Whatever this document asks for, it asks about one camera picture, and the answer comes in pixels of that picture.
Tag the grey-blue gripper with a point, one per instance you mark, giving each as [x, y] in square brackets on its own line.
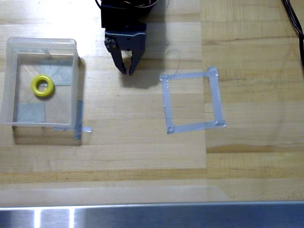
[129, 42]

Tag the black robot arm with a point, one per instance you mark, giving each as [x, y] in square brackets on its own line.
[118, 12]

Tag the clear plastic container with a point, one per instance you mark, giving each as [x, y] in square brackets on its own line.
[74, 78]

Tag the grey tape patch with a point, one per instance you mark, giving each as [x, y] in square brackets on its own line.
[63, 73]
[31, 112]

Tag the shiny metal rail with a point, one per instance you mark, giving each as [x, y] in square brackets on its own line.
[166, 215]

